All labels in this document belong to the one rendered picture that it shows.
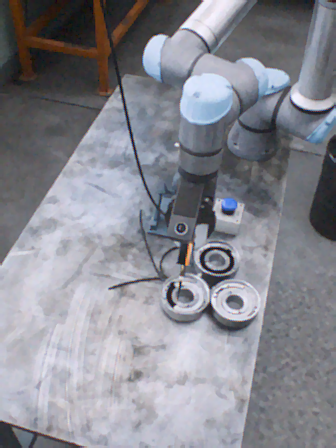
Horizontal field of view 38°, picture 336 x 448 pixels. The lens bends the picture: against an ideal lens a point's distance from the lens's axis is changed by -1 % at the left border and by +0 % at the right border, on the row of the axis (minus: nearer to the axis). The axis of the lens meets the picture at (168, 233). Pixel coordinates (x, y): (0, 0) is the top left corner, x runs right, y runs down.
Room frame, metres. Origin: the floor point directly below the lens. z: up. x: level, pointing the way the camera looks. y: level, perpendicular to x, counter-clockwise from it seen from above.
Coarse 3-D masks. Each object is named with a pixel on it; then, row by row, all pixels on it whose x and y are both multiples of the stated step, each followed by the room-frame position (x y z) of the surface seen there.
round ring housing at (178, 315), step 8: (168, 280) 0.62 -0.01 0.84; (176, 280) 0.63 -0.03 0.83; (184, 280) 0.63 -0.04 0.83; (192, 280) 0.63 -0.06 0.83; (200, 280) 0.63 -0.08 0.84; (176, 288) 0.61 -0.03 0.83; (184, 288) 0.61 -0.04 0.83; (192, 288) 0.61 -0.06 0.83; (200, 288) 0.62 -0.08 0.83; (208, 288) 0.61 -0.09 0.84; (160, 296) 0.58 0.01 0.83; (176, 296) 0.60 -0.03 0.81; (192, 296) 0.60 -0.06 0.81; (208, 296) 0.59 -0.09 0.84; (168, 304) 0.57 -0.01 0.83; (184, 304) 0.57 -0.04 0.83; (192, 304) 0.57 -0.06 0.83; (208, 304) 0.57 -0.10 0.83; (168, 312) 0.55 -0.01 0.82; (176, 312) 0.54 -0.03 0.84; (184, 312) 0.54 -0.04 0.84; (192, 312) 0.55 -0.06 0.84; (200, 312) 0.55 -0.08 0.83; (184, 320) 0.54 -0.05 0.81
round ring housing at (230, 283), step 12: (216, 288) 0.61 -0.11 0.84; (240, 288) 0.62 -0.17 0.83; (252, 288) 0.62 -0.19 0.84; (228, 300) 0.60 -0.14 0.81; (240, 300) 0.60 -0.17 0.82; (216, 312) 0.55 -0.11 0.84; (240, 312) 0.56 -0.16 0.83; (252, 312) 0.56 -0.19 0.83; (228, 324) 0.53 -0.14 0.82; (240, 324) 0.53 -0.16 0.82
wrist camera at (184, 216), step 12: (180, 180) 0.63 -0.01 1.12; (180, 192) 0.61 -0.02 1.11; (192, 192) 0.61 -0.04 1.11; (204, 192) 0.63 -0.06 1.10; (180, 204) 0.59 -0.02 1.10; (192, 204) 0.59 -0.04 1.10; (180, 216) 0.58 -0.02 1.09; (192, 216) 0.58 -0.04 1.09; (168, 228) 0.56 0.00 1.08; (180, 228) 0.55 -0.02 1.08; (192, 228) 0.56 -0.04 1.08; (180, 240) 0.54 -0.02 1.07; (192, 240) 0.55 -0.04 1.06
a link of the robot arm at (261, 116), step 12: (276, 72) 1.19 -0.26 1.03; (276, 84) 1.12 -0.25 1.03; (288, 84) 1.14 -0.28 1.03; (264, 96) 1.11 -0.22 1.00; (276, 96) 1.11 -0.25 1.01; (252, 108) 1.12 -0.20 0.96; (264, 108) 1.10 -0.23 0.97; (276, 108) 1.09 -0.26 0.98; (252, 120) 1.12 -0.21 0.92; (264, 120) 1.11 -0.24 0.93
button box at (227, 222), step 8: (216, 200) 0.87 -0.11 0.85; (216, 208) 0.85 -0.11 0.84; (240, 208) 0.85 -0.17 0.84; (216, 216) 0.82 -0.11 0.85; (224, 216) 0.82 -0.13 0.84; (232, 216) 0.82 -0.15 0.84; (240, 216) 0.82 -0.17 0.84; (216, 224) 0.81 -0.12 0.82; (224, 224) 0.81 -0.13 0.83; (232, 224) 0.80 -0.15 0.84; (224, 232) 0.81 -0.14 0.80; (232, 232) 0.80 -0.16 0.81
